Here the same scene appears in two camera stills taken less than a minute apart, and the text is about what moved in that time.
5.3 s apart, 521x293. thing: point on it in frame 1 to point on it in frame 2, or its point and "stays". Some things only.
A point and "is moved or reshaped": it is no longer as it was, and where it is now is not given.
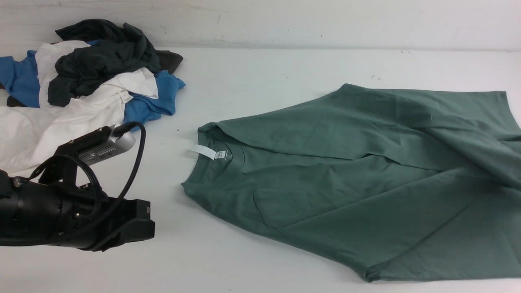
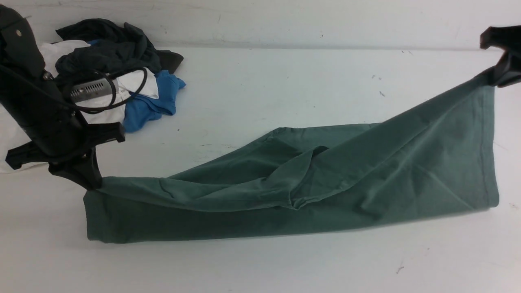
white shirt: x=29 y=136 stays
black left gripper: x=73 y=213 to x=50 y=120
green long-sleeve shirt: x=395 y=183 is moved or reshaped
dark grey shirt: x=113 y=50 stays
